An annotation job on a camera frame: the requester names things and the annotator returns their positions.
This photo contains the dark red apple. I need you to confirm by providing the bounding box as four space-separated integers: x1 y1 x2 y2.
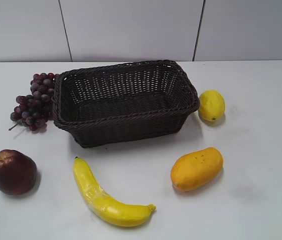
0 149 38 195

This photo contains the black woven basket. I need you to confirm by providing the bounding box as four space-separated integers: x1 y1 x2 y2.
52 60 200 148

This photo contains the orange mango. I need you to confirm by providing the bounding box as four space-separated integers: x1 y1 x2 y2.
170 147 224 192

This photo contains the yellow lemon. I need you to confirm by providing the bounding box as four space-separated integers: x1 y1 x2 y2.
198 90 226 122

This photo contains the yellow banana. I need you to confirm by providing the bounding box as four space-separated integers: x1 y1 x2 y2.
73 157 156 228

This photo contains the purple grape bunch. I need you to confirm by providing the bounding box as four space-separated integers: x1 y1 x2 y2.
8 72 59 132

